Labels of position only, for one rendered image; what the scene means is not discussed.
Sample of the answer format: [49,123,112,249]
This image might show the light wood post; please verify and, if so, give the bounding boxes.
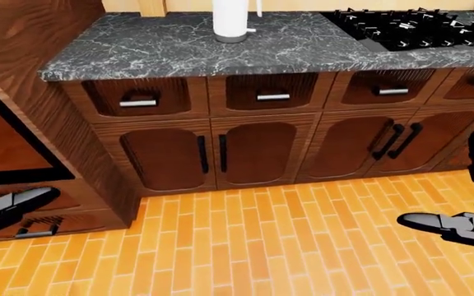
[137,0,169,18]

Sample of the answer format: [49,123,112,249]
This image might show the black grey right robot hand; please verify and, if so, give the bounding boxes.
[397,128,474,248]

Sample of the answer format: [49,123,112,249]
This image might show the black grey left robot hand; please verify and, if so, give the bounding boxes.
[0,146,62,245]

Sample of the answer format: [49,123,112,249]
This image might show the silver drawer handle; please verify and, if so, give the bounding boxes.
[13,222,60,239]
[256,93,292,102]
[118,99,158,109]
[378,87,410,96]

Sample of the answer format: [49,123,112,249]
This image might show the tall wood cabinet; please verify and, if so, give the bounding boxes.
[0,0,148,247]

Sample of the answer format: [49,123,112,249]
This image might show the wood cabinet door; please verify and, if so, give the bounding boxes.
[363,106,474,179]
[90,118,219,197]
[209,111,323,191]
[295,107,420,183]
[429,118,474,173]

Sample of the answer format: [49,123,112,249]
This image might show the dark wood base cabinet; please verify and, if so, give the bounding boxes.
[61,66,474,198]

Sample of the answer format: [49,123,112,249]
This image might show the white electric kettle grey base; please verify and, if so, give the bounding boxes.
[211,0,265,44]

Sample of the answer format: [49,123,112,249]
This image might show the black door handle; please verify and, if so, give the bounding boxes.
[387,122,422,160]
[218,133,230,173]
[370,123,406,160]
[197,134,210,174]

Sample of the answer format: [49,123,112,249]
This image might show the black gas cooktop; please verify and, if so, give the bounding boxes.
[320,7,474,53]

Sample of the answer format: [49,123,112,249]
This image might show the wood drawer front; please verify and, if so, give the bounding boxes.
[425,66,474,108]
[324,67,455,112]
[62,75,211,126]
[207,72,337,118]

